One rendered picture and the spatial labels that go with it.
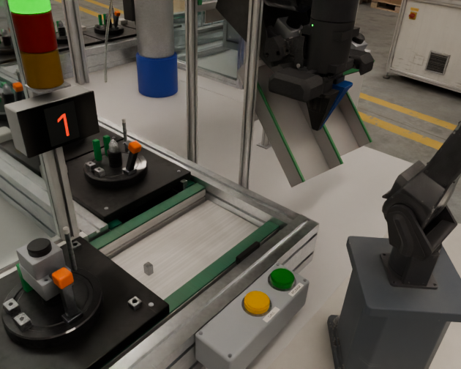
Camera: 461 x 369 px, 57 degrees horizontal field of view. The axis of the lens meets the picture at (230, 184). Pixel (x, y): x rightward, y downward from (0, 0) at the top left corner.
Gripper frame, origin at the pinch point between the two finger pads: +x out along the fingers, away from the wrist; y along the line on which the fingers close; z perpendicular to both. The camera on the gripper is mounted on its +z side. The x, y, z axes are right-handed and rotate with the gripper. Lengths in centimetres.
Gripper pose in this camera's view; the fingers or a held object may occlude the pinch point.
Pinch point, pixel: (319, 107)
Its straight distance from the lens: 63.5
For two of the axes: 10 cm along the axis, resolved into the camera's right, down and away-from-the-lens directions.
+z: -7.6, -3.7, 5.4
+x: -0.3, 8.5, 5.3
